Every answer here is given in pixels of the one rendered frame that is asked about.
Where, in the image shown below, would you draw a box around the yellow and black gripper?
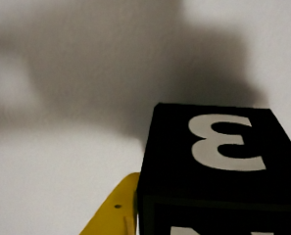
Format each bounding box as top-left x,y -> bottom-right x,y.
78,172 -> 140,235

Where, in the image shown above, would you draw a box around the black cube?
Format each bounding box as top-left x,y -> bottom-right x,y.
136,103 -> 291,235

